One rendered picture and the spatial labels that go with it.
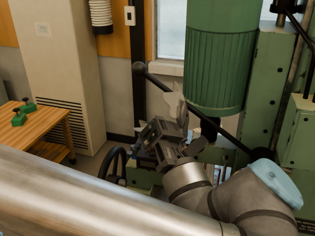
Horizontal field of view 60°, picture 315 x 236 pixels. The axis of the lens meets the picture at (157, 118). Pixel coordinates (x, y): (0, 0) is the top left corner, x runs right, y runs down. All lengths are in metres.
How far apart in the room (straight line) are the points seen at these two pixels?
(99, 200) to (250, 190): 0.23
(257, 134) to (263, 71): 0.17
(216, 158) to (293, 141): 0.29
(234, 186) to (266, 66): 0.33
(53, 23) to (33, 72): 0.49
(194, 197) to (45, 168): 0.28
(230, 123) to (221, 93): 1.61
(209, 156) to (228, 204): 0.42
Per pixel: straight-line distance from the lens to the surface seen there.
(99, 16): 2.10
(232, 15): 0.64
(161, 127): 0.56
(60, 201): 0.31
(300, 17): 0.69
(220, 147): 0.84
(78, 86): 2.24
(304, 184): 0.83
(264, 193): 0.43
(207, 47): 0.66
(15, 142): 2.00
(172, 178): 0.53
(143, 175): 0.93
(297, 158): 0.67
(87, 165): 2.49
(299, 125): 0.62
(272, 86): 0.71
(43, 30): 2.24
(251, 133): 0.77
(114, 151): 1.02
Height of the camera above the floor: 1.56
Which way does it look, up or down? 30 degrees down
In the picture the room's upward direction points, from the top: straight up
